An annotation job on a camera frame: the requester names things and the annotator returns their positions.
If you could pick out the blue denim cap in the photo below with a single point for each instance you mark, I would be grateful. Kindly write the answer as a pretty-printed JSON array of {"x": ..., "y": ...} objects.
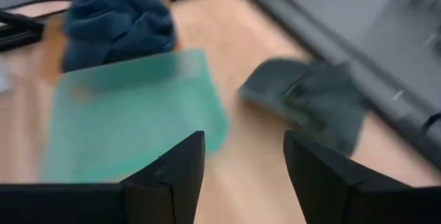
[{"x": 117, "y": 27}]

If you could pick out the grey-green cap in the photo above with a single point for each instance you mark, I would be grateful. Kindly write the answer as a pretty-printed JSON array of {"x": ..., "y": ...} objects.
[{"x": 310, "y": 103}]

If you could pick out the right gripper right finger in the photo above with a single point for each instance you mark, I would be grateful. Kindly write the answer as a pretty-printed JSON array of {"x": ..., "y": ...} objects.
[{"x": 330, "y": 193}]

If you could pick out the green mat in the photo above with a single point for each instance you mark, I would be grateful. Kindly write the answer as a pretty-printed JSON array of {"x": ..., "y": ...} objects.
[{"x": 131, "y": 113}]

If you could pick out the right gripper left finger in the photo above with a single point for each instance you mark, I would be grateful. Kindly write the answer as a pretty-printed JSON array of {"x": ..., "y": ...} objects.
[{"x": 165, "y": 189}]

